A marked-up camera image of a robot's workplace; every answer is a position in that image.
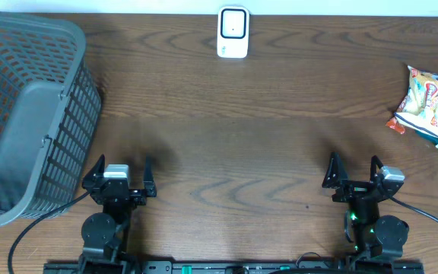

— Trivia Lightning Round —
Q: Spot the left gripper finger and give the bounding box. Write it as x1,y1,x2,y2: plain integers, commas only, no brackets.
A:
81,155,105,190
142,156,157,197

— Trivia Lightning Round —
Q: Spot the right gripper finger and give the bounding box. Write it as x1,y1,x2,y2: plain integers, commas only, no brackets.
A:
322,152,348,189
370,155,383,183

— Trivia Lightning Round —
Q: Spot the red Top chocolate bar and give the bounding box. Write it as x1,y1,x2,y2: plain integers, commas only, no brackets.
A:
386,94,410,135

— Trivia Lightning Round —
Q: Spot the beige snack bag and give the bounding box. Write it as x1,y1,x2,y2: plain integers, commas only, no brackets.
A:
395,66,438,138

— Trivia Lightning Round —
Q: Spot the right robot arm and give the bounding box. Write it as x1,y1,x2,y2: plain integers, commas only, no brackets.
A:
322,152,409,260

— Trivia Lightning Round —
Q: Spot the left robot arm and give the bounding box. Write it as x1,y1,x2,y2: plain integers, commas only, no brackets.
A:
77,156,157,274

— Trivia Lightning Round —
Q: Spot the white barcode scanner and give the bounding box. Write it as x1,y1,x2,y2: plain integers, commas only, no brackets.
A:
217,6,250,59

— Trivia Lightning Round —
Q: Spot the grey plastic shopping basket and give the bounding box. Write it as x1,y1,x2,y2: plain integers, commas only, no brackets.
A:
0,11,102,226

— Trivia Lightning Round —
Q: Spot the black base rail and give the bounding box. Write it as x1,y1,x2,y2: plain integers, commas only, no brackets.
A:
43,260,424,274

